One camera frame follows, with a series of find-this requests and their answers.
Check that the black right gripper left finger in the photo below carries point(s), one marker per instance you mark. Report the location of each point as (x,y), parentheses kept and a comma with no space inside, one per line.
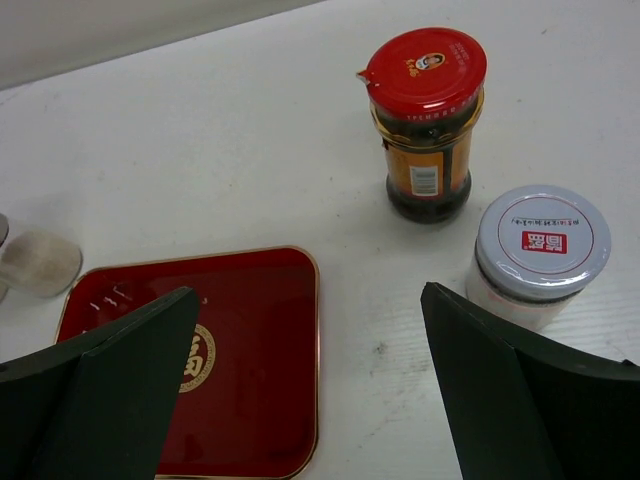
(99,405)

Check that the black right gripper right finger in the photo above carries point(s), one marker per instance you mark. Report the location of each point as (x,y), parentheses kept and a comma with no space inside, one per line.
(522,406)

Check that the clear-cap white shaker bottle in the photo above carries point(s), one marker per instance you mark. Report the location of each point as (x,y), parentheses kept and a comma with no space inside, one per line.
(37,261)

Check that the white-lid white jar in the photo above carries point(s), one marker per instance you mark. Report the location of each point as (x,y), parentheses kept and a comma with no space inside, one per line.
(537,247)

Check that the red-lid chili sauce jar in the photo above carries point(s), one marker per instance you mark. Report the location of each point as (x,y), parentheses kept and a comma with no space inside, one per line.
(426,94)

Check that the red rectangular tray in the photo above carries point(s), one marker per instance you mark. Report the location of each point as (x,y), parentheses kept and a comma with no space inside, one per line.
(248,402)

